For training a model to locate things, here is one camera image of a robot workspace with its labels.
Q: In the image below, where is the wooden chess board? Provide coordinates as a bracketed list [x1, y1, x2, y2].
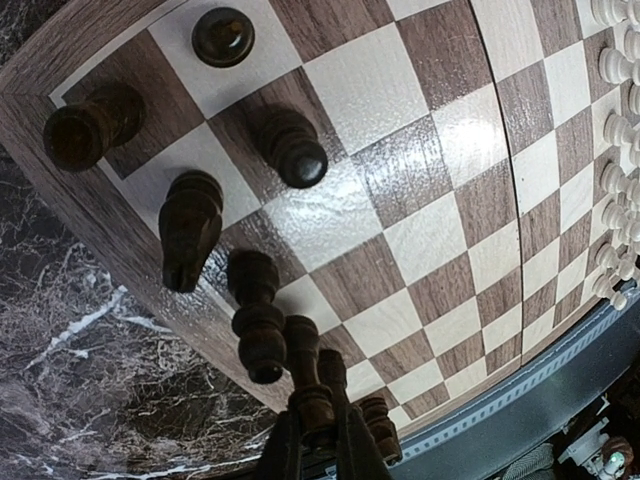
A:
[0, 0, 640, 441]

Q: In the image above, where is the dark chess bishop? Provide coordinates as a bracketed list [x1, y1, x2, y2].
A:
[227, 249, 286, 385]

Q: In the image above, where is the dark chess pawn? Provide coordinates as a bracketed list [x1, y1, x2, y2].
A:
[191, 7, 255, 68]
[256, 109, 328, 189]

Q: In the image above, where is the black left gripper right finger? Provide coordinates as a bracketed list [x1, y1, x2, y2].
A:
[337, 404, 391, 480]

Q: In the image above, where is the white slotted cable duct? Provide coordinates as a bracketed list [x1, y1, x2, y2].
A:
[393, 303, 639, 479]

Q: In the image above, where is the dark chess knight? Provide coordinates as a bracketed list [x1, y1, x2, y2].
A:
[158, 170, 224, 293]

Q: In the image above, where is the dark chess king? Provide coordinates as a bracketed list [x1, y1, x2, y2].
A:
[283, 315, 335, 445]

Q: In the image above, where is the dark chess queen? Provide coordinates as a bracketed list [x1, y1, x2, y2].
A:
[317, 349, 348, 404]

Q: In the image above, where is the white chess piece row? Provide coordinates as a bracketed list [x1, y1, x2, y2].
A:
[589, 0, 640, 312]

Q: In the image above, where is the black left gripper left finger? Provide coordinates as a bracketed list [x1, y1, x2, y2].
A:
[254, 410, 302, 480]

